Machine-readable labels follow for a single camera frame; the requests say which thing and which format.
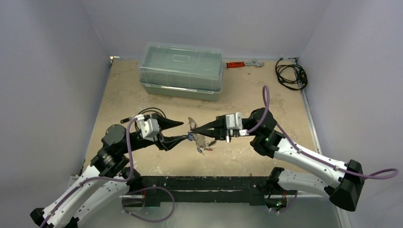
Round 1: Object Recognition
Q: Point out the red handled adjustable wrench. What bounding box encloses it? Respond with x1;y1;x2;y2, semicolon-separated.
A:
225;59;264;68

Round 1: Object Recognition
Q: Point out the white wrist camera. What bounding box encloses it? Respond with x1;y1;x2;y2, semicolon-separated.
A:
134;114;160;141
224;112;249;138

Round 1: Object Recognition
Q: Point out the black coiled cable bundle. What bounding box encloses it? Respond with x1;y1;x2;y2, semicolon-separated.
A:
275;57;308;91

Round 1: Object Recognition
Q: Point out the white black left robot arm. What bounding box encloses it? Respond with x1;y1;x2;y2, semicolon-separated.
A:
29;113;187;228

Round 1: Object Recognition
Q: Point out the green clear-lid storage box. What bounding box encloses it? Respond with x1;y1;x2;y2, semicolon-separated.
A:
138;42;224;102

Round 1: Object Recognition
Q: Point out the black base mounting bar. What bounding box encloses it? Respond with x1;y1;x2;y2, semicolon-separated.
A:
121;176;285;208

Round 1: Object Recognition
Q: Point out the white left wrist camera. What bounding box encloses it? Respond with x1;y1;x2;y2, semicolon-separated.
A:
134;114;160;141

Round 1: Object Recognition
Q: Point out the black USB cable loop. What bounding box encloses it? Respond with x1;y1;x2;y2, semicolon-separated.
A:
134;107;167;126

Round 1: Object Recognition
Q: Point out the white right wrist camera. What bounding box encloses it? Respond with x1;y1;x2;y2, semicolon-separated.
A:
224;112;249;138

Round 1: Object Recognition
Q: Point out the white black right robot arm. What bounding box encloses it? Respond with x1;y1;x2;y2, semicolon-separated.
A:
191;108;365;211

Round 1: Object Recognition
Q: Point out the metal keyring plate with keys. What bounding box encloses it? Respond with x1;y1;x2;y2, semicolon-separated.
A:
188;117;217;155

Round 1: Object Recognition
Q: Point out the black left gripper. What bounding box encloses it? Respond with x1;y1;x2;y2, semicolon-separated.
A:
121;113;188;153

